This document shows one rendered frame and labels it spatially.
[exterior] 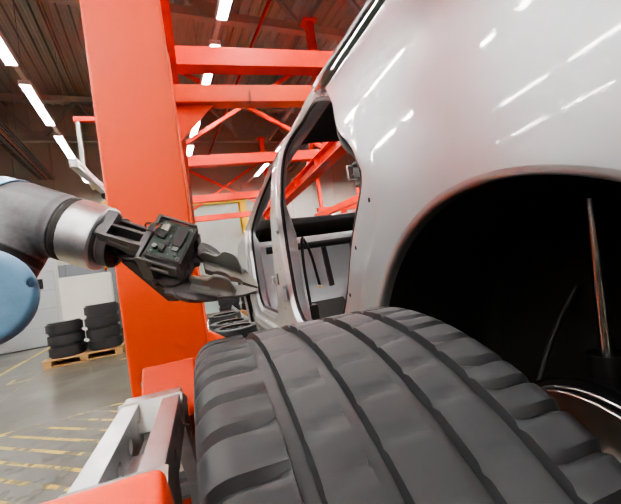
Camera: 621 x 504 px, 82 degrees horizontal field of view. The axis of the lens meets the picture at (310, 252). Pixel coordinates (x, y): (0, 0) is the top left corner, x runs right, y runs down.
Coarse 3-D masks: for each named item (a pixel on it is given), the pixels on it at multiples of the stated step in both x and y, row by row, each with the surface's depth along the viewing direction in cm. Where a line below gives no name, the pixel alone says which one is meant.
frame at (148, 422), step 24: (120, 408) 38; (144, 408) 38; (168, 408) 36; (120, 432) 31; (144, 432) 37; (168, 432) 30; (192, 432) 49; (96, 456) 27; (120, 456) 29; (144, 456) 26; (168, 456) 26; (192, 456) 47; (96, 480) 24; (168, 480) 23; (192, 480) 52
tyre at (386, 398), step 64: (320, 320) 38; (384, 320) 35; (256, 384) 25; (320, 384) 24; (384, 384) 24; (448, 384) 24; (512, 384) 25; (256, 448) 20; (320, 448) 20; (384, 448) 20; (448, 448) 20; (512, 448) 20; (576, 448) 20
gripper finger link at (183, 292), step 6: (186, 282) 50; (168, 288) 49; (174, 288) 49; (180, 288) 49; (186, 288) 49; (168, 294) 49; (174, 294) 49; (180, 294) 49; (186, 294) 49; (192, 294) 49; (198, 294) 49; (204, 294) 49; (210, 294) 49; (186, 300) 49; (192, 300) 50; (198, 300) 49; (204, 300) 50; (210, 300) 50; (216, 300) 50
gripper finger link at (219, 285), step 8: (192, 280) 49; (200, 280) 48; (208, 280) 48; (216, 280) 47; (224, 280) 47; (192, 288) 49; (200, 288) 49; (208, 288) 50; (216, 288) 49; (224, 288) 49; (232, 288) 49; (240, 288) 51; (248, 288) 51; (256, 288) 51; (224, 296) 50; (232, 296) 50; (240, 296) 51
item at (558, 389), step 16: (560, 400) 51; (576, 400) 48; (592, 400) 47; (608, 400) 46; (576, 416) 49; (592, 416) 46; (608, 416) 45; (592, 432) 47; (608, 432) 45; (608, 448) 45
